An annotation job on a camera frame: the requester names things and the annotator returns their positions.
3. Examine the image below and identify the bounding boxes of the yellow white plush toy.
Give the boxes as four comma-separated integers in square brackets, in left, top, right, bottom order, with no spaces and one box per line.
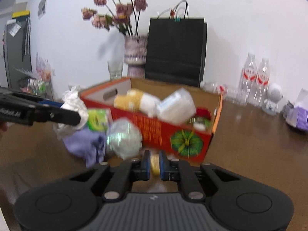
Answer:
[113,89,161,118]

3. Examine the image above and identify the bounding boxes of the right standing water bottle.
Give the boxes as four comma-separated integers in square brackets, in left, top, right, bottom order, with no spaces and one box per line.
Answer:
[251,58,270,107]

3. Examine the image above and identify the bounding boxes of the purple tissue box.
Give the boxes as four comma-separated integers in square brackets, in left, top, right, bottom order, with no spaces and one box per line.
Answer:
[282,89,308,131]

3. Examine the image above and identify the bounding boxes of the left standing water bottle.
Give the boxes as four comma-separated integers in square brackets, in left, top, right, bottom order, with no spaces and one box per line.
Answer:
[238,53,257,105]

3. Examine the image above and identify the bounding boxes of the iridescent bundle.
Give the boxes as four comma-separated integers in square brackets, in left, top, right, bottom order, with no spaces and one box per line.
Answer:
[106,117,142,160]

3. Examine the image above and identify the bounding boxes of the green tissue packet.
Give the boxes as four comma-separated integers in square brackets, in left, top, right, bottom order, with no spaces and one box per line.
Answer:
[87,109,113,132]

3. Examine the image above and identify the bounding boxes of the red artificial rose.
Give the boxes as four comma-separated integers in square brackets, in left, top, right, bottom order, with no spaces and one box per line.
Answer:
[195,107,211,121]

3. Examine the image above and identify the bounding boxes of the white astronaut figurine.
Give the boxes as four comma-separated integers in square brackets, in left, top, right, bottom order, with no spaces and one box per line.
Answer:
[262,83,284,116]

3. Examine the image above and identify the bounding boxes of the clear drinking glass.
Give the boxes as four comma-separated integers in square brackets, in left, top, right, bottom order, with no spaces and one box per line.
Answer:
[108,60,124,81]

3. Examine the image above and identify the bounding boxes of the lying empty water bottle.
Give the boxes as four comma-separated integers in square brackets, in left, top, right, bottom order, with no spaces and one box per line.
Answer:
[200,80,228,98]

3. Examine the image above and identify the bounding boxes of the black paper shopping bag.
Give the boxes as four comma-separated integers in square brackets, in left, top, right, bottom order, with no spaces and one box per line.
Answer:
[145,0,207,87]

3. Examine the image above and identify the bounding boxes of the dark grey cabinet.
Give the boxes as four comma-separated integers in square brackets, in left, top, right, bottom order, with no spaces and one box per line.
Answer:
[3,10,32,90]

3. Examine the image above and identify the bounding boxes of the yellow eraser block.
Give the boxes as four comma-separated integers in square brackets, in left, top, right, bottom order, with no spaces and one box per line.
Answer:
[150,154,160,176]

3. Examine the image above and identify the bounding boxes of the purple ceramic vase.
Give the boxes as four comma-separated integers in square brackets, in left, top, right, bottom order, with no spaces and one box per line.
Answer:
[124,34,148,78]

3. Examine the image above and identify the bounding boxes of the purple cloth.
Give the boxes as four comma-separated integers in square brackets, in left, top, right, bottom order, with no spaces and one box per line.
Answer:
[63,127,106,168]

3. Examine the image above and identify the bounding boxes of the red orange cardboard box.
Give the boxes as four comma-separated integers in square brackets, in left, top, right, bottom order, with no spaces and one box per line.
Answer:
[79,77,223,163]

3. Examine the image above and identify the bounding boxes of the dried pink rose bouquet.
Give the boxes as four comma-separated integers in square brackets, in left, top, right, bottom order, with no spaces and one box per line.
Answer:
[81,0,148,37]

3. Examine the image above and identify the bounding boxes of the crumpled white plastic bag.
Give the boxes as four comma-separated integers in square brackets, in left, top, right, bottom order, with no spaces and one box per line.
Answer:
[53,85,89,140]

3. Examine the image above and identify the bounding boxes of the standing water bottle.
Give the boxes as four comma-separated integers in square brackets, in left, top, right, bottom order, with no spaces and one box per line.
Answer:
[238,53,257,105]
[251,58,270,107]

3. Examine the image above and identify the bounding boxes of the clear plastic container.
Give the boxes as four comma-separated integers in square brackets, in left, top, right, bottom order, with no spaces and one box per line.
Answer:
[155,88,196,125]

